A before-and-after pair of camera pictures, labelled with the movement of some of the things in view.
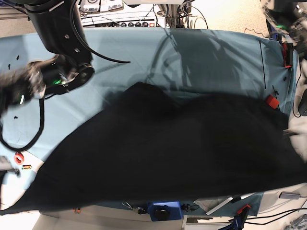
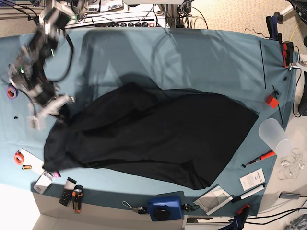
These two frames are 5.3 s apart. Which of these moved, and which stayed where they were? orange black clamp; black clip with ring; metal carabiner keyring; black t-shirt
Moved: black t-shirt
Stayed: orange black clamp; metal carabiner keyring; black clip with ring
